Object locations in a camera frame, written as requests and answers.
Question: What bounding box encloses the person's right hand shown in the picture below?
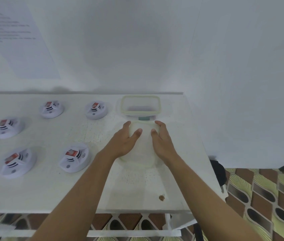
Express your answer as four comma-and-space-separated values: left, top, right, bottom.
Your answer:
151, 120, 179, 165

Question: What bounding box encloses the person's left hand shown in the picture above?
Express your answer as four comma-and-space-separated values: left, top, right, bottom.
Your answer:
98, 120, 143, 164

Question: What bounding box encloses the large green-rimmed clear lid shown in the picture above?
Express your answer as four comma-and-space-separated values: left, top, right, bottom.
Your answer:
118, 120, 161, 169

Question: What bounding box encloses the small clear plastic container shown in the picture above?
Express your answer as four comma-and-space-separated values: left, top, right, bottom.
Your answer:
120, 95, 162, 121

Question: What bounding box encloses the white round smoke detector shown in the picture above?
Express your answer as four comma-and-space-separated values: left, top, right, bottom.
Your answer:
0, 116, 25, 139
0, 147, 37, 179
58, 145, 90, 173
40, 100, 65, 119
85, 101, 108, 120

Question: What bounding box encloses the person's left forearm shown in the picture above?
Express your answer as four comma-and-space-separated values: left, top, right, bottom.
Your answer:
30, 153, 118, 241

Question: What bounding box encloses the person's right forearm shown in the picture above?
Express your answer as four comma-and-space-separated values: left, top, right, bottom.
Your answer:
166, 154, 262, 241

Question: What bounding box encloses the black rounded object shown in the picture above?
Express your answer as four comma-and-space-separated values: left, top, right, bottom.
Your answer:
208, 160, 227, 186

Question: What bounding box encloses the black metal leg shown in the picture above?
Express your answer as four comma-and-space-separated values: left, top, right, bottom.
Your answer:
195, 223, 204, 241

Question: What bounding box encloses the printed white paper sheet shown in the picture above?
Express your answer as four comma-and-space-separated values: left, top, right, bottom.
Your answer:
0, 0, 61, 79

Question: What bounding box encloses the white metal table frame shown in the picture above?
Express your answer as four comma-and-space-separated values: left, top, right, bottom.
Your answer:
0, 212, 200, 241

